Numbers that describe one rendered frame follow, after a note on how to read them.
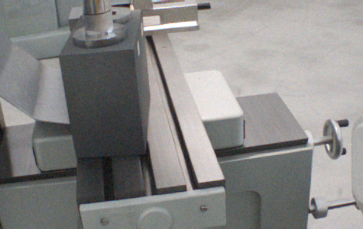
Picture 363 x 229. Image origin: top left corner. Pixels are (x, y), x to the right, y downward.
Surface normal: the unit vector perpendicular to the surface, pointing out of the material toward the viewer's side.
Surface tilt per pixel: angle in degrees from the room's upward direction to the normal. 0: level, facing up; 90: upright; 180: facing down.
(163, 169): 0
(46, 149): 90
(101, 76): 90
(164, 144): 0
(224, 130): 90
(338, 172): 0
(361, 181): 90
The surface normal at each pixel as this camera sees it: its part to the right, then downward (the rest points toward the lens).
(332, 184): -0.07, -0.89
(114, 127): 0.01, 0.45
